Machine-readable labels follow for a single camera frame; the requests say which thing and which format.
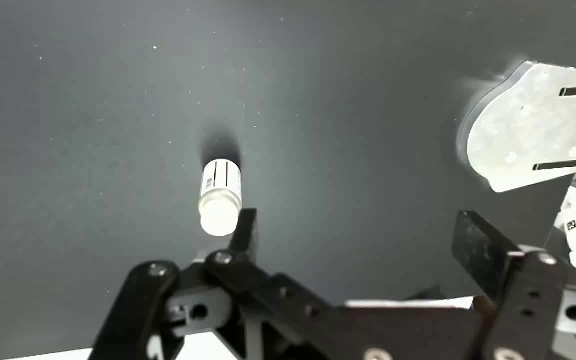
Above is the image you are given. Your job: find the silver slotted metal plate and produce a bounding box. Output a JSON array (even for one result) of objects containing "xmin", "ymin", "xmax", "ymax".
[{"xmin": 455, "ymin": 60, "xmax": 576, "ymax": 195}]

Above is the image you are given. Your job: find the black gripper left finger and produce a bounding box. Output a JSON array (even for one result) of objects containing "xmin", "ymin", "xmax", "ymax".
[{"xmin": 86, "ymin": 205, "xmax": 369, "ymax": 360}]

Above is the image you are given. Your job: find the white plastic bottle with label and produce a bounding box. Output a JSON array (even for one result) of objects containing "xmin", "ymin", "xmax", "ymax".
[{"xmin": 196, "ymin": 158, "xmax": 244, "ymax": 237}]

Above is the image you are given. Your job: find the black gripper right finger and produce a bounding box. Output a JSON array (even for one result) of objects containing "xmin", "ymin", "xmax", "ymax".
[{"xmin": 451, "ymin": 209, "xmax": 576, "ymax": 360}]

